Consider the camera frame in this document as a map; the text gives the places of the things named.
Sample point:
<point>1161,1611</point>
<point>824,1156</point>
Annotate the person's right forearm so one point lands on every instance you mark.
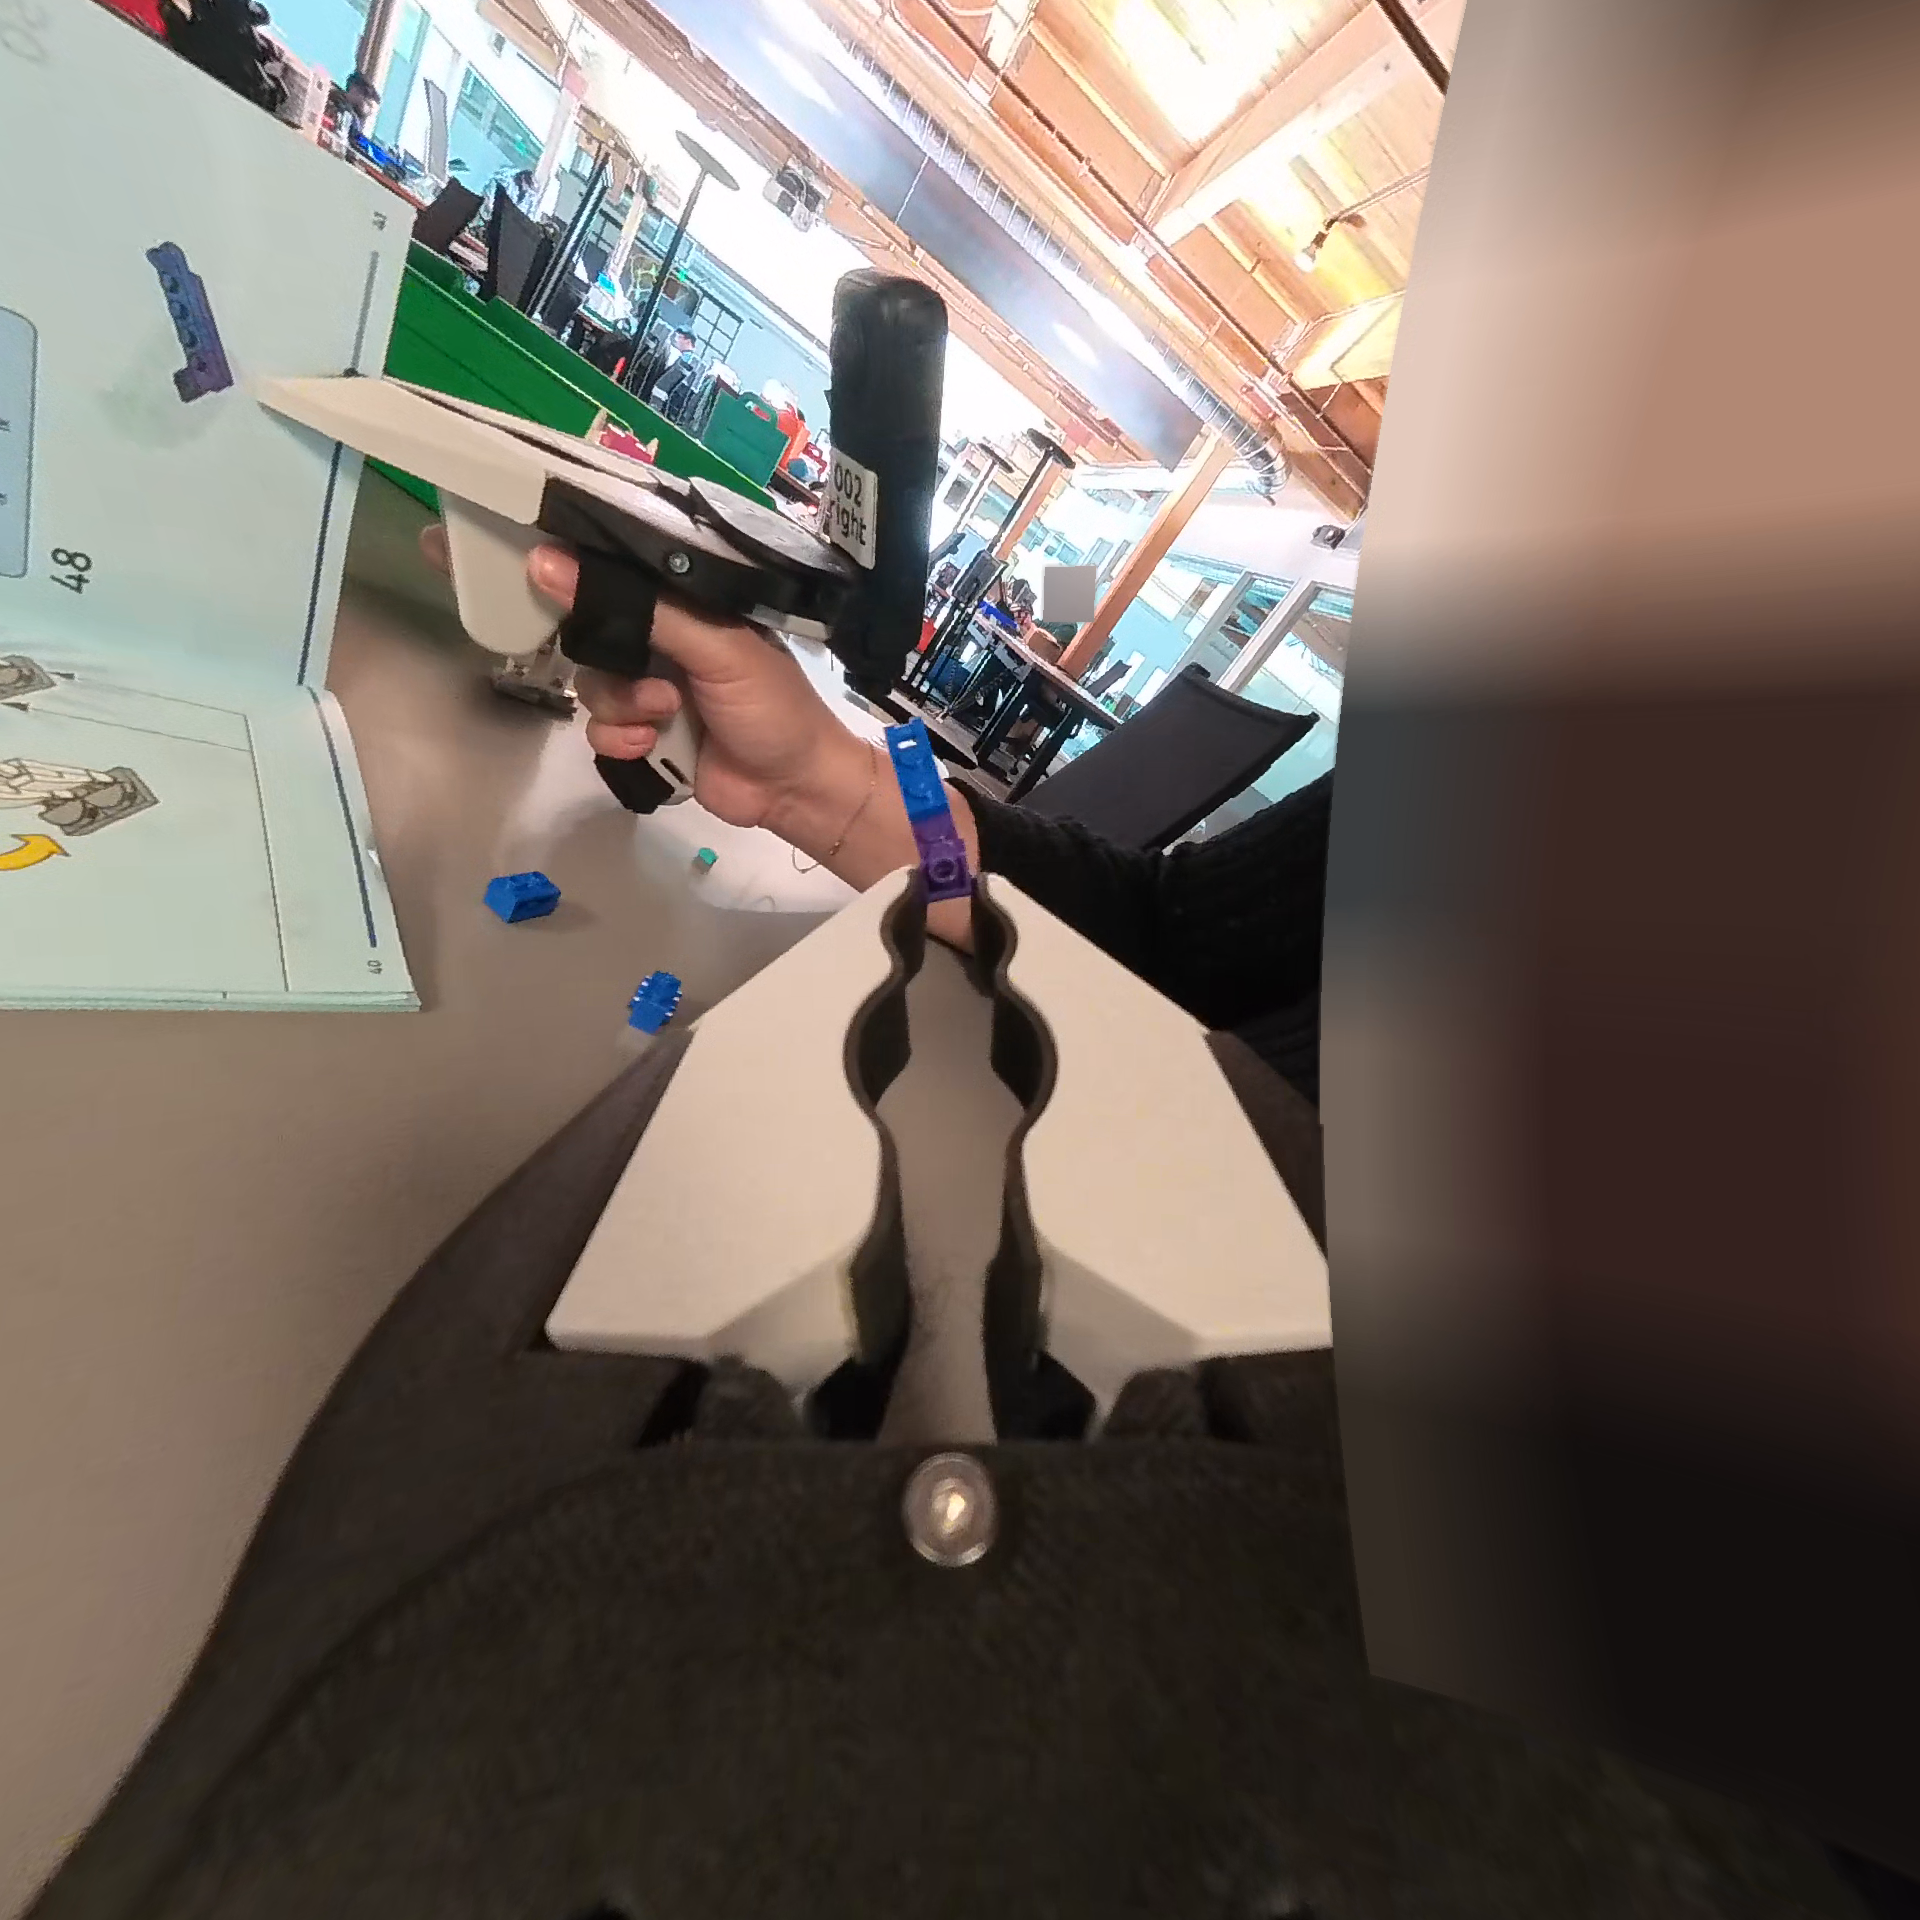
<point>1142,916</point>

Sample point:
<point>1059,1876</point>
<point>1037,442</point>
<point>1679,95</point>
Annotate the blue lego brick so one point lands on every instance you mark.
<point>522,898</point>

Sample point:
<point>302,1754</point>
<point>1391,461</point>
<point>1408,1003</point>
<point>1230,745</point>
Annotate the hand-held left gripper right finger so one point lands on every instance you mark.
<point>1171,1185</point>

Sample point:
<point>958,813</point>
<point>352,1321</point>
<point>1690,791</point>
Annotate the black chair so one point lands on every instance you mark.
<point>1171,764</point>

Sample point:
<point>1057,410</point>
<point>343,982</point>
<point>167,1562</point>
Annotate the person's right hand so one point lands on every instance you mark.
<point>734,721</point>

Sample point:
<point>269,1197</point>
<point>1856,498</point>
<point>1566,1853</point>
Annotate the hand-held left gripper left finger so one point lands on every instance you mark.
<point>704,1185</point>

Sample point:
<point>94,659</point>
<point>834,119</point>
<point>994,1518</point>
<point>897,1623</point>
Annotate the purple and blue lego assembly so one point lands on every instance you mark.
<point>933,827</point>

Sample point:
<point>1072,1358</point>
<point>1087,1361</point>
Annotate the lego instruction booklet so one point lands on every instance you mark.
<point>166,601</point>

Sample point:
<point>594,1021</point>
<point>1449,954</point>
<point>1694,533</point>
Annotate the small blue studded lego piece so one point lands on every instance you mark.
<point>654,1003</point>

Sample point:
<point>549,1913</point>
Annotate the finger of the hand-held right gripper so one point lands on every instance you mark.
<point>450,442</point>
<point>504,579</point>

